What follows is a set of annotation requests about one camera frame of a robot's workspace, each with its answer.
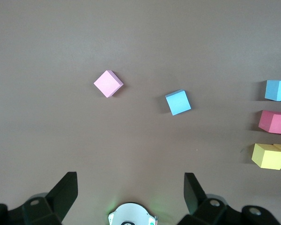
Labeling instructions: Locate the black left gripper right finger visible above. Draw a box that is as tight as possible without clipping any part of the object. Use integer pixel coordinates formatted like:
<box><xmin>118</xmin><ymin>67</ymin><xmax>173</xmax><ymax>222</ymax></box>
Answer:
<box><xmin>177</xmin><ymin>172</ymin><xmax>278</xmax><ymax>225</ymax></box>

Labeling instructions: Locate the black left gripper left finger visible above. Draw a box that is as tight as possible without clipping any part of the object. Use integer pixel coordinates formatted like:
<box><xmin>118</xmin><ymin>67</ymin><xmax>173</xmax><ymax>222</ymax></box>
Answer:
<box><xmin>0</xmin><ymin>172</ymin><xmax>78</xmax><ymax>225</ymax></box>

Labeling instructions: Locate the red foam cube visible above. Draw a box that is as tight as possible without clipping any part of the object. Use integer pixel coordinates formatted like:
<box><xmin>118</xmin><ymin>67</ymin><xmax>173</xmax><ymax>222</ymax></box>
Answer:
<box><xmin>258</xmin><ymin>110</ymin><xmax>281</xmax><ymax>135</ymax></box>

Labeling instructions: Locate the blue foam cube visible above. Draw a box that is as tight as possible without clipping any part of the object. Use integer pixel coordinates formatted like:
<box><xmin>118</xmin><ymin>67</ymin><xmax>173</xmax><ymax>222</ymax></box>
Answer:
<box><xmin>264</xmin><ymin>80</ymin><xmax>281</xmax><ymax>102</ymax></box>
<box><xmin>165</xmin><ymin>89</ymin><xmax>192</xmax><ymax>116</ymax></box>

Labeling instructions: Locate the pink foam cube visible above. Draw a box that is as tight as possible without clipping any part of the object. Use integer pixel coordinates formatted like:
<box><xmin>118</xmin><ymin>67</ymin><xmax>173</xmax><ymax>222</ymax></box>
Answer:
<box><xmin>93</xmin><ymin>70</ymin><xmax>124</xmax><ymax>98</ymax></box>

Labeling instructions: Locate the brown table mat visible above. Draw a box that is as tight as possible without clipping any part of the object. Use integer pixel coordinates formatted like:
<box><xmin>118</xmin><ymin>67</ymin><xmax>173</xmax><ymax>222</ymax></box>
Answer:
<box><xmin>0</xmin><ymin>0</ymin><xmax>281</xmax><ymax>225</ymax></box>

